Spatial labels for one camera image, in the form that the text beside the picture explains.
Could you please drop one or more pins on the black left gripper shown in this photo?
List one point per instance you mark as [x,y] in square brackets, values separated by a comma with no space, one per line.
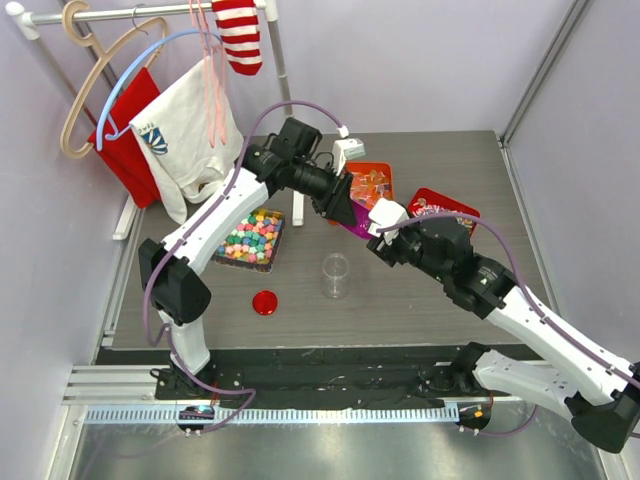
[341,206]

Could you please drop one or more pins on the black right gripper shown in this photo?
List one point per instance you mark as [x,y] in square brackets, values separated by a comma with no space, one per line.
[389,252]

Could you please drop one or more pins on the purple plastic scoop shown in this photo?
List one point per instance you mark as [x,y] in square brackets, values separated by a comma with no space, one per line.
[361,228]

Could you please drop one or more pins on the orange candy box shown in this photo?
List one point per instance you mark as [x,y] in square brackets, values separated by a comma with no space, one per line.
[370,181]

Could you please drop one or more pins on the gold tin of star candies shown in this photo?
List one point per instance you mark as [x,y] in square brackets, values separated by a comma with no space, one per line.
[254,243]

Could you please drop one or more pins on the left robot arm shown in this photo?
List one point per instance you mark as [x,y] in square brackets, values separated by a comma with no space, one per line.
[171,269]

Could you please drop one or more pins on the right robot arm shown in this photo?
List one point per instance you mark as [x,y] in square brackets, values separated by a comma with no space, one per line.
[595,390]

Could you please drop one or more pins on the red lollipop box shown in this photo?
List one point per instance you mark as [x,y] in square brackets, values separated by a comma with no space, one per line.
[427,201]

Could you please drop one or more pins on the clear plastic jar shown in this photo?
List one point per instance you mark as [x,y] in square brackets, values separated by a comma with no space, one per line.
[335,276]

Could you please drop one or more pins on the red jar lid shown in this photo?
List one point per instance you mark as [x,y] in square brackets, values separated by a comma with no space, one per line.
[265,302]

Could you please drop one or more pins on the white cloth bag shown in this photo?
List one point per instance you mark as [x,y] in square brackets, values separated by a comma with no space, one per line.
[171,134]

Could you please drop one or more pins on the red white striped sock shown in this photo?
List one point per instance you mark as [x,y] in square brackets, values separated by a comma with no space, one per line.
[238,26]

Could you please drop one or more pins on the red cloth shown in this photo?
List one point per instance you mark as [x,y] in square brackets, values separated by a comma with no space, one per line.
[123,155]

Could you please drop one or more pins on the blue clothes hanger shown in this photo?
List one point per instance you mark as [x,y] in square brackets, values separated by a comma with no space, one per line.
[105,114]

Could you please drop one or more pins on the wooden clothes hanger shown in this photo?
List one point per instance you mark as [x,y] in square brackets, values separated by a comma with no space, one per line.
[100,75]

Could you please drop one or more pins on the white clothes rack stand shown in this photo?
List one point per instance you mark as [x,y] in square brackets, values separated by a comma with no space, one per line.
[28,22]

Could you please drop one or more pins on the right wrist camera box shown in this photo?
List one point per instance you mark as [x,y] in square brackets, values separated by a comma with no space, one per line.
[383,218]

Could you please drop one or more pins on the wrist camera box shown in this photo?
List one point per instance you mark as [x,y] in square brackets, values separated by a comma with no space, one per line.
[347,149]
[383,218]

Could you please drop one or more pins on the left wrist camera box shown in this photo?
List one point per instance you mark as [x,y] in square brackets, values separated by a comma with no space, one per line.
[347,149]

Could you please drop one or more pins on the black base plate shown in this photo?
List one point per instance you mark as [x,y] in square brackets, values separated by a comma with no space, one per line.
[332,378]

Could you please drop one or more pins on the pink wire hanger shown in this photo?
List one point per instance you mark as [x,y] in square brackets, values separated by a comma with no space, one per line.
[214,85]

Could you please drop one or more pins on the aluminium rail frame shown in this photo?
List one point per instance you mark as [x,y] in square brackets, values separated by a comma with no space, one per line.
[116,429]

